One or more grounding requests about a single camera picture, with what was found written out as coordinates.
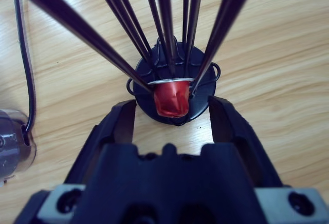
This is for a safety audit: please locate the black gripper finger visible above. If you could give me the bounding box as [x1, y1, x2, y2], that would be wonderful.
[208, 95, 283, 188]
[64, 99, 137, 184]

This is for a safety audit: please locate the red coffee capsule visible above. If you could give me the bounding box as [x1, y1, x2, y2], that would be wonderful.
[148, 78, 193, 119]

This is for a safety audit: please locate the black capsule holder with rods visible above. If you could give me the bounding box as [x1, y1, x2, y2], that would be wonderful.
[0, 0, 260, 127]

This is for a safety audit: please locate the black machine power cable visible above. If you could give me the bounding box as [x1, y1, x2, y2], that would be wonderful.
[12, 0, 37, 146]

